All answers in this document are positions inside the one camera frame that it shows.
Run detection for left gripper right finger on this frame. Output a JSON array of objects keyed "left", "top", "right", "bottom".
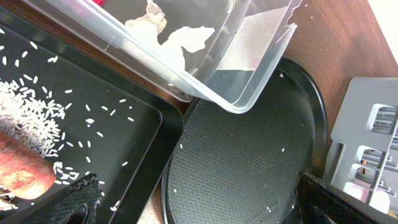
[{"left": 295, "top": 172, "right": 392, "bottom": 224}]

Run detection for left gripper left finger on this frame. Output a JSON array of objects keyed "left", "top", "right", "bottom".
[{"left": 1, "top": 174, "right": 101, "bottom": 224}]

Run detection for orange carrot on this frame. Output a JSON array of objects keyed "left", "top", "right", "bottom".
[{"left": 1, "top": 132, "right": 56, "bottom": 200}]

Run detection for pink plastic cup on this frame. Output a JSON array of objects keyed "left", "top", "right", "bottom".
[{"left": 343, "top": 183, "right": 390, "bottom": 214}]

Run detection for white tissue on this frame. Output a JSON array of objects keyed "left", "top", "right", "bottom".
[{"left": 124, "top": 0, "right": 215, "bottom": 70}]

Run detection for red snack wrapper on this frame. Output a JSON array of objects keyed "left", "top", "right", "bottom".
[{"left": 92, "top": 0, "right": 108, "bottom": 7}]

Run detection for grey dishwasher rack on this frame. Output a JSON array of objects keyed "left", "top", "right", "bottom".
[{"left": 322, "top": 77, "right": 397, "bottom": 206}]

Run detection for black rectangular tray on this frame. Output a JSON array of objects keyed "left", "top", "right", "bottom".
[{"left": 1, "top": 8, "right": 183, "bottom": 223}]

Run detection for round black serving tray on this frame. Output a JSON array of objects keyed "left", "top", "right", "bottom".
[{"left": 162, "top": 58, "right": 328, "bottom": 223}]

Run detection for pile of food scraps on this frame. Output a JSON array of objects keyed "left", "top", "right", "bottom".
[{"left": 0, "top": 27, "right": 136, "bottom": 212}]

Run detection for clear plastic bin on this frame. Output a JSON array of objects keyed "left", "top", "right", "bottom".
[{"left": 29, "top": 0, "right": 301, "bottom": 114}]

